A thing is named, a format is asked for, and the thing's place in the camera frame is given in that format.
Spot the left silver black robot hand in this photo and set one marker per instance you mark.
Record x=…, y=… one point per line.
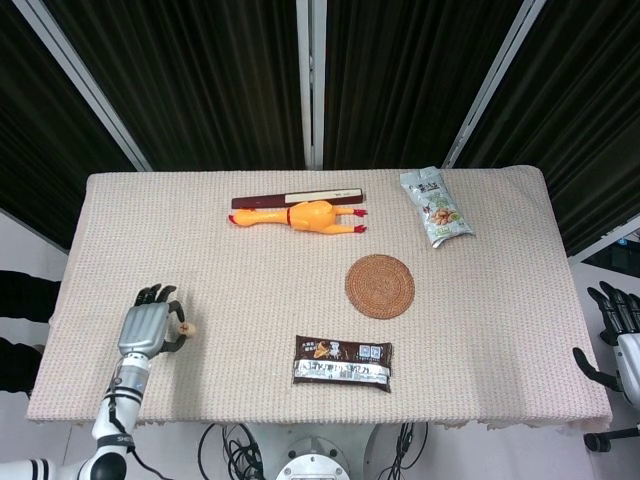
x=142, y=330

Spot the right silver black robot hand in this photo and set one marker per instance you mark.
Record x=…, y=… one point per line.
x=630, y=360

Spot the small wooden button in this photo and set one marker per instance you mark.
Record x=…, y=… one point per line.
x=187, y=328

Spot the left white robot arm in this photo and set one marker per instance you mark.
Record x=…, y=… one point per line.
x=117, y=400

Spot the round woven rattan coaster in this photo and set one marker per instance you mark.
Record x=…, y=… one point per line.
x=380, y=286

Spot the black caster wheel base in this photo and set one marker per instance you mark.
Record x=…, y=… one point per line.
x=595, y=441

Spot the beige woven tablecloth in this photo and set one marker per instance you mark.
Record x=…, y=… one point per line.
x=250, y=270

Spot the person in black clothes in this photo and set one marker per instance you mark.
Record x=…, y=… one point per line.
x=25, y=290

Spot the long dark red box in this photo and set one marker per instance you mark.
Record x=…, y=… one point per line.
x=260, y=201

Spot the yellow rubber chicken toy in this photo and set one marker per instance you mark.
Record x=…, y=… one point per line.
x=310, y=217

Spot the brown snack package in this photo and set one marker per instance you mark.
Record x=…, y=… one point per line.
x=342, y=365

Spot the white robot torso with flange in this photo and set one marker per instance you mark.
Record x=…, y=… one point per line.
x=312, y=465

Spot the black curtain panel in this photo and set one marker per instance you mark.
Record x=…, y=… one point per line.
x=200, y=75
x=400, y=75
x=590, y=100
x=40, y=125

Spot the silver nut snack bag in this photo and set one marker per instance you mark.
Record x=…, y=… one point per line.
x=442, y=215

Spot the white metal frame post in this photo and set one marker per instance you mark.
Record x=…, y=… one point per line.
x=602, y=245
x=81, y=80
x=304, y=75
x=492, y=80

